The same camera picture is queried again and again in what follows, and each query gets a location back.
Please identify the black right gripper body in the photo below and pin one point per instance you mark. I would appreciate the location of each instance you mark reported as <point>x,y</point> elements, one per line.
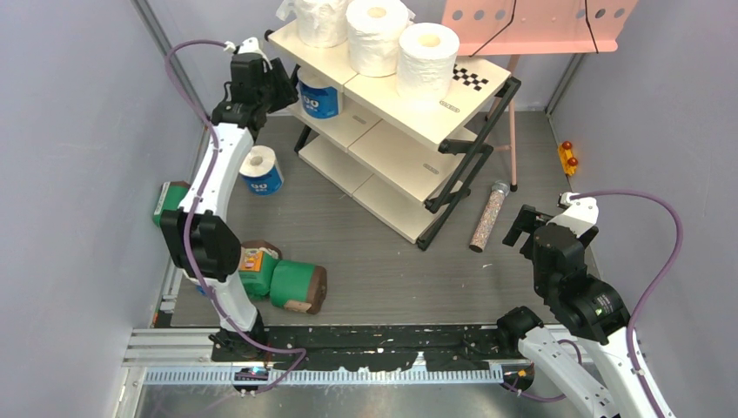
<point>526,251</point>

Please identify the green wrapped package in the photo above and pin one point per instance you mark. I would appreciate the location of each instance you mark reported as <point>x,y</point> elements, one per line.
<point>257,262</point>
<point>298,287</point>
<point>171,194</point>

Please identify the white paper towel roll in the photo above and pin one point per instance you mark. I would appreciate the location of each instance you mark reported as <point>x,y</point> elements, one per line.
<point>320,23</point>
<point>373,32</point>
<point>427,57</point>

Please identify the cream three-tier shelf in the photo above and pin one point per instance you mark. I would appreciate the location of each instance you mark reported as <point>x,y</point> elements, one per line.
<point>407,164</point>

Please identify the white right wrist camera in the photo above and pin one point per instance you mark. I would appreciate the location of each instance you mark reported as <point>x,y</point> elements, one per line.
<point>579,214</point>

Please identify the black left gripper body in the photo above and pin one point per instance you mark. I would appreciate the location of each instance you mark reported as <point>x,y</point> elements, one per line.
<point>265,93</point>

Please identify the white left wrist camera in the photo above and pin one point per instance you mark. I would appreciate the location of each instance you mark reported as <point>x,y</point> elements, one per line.
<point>249,46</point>

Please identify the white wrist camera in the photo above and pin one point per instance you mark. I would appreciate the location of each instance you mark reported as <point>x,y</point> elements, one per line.
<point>249,46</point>
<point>579,214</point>

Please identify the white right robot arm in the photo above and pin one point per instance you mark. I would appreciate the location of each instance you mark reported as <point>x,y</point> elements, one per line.
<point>592,312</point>

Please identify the blue paper towel roll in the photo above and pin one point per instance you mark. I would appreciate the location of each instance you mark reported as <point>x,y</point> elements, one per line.
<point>260,171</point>
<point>320,100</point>

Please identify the glitter microphone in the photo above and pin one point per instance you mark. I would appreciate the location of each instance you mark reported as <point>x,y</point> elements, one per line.
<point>483,230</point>

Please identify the pink music stand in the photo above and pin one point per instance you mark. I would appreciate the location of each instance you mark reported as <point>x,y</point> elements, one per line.
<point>533,27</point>

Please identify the yellow toy with orange balls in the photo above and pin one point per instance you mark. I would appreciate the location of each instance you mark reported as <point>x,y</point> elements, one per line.
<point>568,161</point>

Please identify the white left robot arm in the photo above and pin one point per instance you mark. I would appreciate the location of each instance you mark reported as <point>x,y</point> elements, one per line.
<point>196,233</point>

